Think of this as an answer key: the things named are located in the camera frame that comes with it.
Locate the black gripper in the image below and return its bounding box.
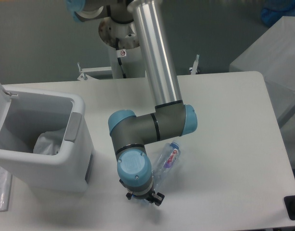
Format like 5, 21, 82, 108
126, 190, 165, 206

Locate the clear plastic water bottle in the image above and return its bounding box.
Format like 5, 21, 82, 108
152, 140, 181, 193

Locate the white plastic package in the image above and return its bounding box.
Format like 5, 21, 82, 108
33, 128, 66, 155

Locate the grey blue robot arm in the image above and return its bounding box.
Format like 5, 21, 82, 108
65, 0, 197, 205

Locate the white open trash can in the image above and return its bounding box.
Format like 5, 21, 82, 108
0, 83, 94, 192

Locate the black device at edge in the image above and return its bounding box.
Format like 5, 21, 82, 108
284, 195, 295, 220

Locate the white cabinet at right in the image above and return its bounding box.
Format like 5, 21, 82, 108
229, 16, 295, 127

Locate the blue object top right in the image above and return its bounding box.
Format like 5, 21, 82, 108
260, 0, 295, 27

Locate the black pedestal cable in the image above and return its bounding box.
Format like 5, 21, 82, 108
115, 38, 127, 79

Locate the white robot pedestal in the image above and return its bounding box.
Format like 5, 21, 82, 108
76, 19, 201, 81

